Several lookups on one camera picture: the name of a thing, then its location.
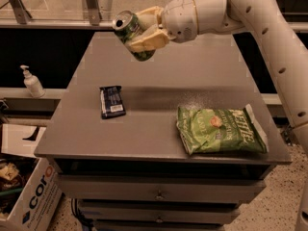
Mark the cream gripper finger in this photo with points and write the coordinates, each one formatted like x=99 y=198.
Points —
x=150 y=16
x=152 y=39

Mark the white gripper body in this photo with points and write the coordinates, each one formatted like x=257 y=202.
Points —
x=178 y=18

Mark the green soda can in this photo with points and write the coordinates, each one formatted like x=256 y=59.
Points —
x=127 y=27

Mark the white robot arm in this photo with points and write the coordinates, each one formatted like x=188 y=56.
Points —
x=285 y=56

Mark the dark blue snack bar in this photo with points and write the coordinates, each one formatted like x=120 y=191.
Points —
x=111 y=102

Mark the green chips bag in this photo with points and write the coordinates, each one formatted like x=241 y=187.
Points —
x=221 y=130

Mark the white pump bottle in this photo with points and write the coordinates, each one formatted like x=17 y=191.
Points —
x=32 y=82

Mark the grey drawer cabinet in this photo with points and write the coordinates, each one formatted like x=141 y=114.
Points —
x=131 y=172

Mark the white cardboard box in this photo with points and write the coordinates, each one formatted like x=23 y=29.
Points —
x=29 y=194

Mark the metal railing post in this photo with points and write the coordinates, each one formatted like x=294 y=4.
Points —
x=20 y=12
x=93 y=11

